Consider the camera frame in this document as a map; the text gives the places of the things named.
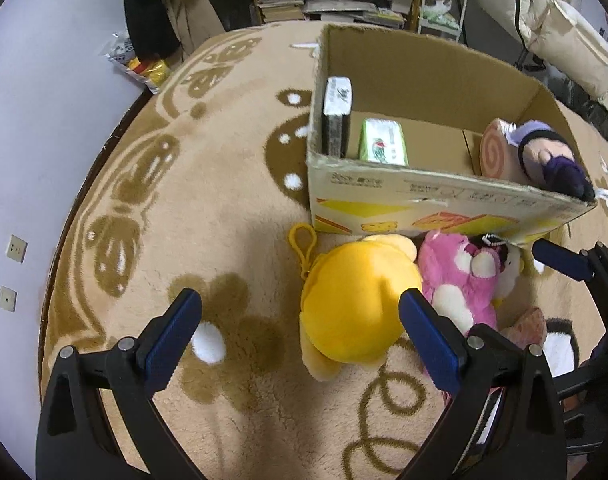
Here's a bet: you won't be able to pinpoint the black packet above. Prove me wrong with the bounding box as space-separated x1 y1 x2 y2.
321 76 355 157

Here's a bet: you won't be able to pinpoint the beige flower-print blanket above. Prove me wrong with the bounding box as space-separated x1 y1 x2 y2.
39 22 608 480

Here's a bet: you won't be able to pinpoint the green tissue pack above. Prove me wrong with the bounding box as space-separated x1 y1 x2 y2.
358 118 410 167

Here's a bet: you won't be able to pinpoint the black hanging garment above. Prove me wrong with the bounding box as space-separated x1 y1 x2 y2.
120 0 180 58

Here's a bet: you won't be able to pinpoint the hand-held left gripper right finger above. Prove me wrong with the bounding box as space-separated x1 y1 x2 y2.
398 287 570 480

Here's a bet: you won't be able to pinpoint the yellow plush toy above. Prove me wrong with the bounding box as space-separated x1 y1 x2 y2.
289 223 425 383

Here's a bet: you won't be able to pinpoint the khaki trousers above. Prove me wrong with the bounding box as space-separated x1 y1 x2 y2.
159 0 225 53

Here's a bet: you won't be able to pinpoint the white-haired doll plush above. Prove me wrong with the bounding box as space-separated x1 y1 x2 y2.
501 119 597 200

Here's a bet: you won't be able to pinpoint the stack of books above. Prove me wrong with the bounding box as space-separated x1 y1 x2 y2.
256 0 306 23

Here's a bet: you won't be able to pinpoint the cardboard box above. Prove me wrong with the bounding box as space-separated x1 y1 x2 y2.
305 22 599 248

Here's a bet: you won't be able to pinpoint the small brown white plush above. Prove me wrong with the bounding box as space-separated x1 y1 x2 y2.
491 247 526 308

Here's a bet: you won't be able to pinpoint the snack bags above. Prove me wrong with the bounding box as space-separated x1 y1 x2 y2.
105 30 172 95

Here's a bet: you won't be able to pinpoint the pink bear plush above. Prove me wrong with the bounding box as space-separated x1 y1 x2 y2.
416 230 510 338

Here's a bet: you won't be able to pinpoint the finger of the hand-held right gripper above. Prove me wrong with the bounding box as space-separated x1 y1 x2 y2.
531 239 608 321
551 360 608 403

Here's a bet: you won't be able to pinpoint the pink roll cushion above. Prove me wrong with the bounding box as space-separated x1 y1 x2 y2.
480 117 530 181

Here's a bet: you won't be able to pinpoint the cream padded chair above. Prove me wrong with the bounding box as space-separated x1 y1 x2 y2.
471 0 608 111

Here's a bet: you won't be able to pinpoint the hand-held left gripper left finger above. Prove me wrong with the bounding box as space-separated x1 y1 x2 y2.
35 287 205 480

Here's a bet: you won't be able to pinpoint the pile of magazines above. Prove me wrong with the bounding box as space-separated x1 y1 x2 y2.
303 0 407 28

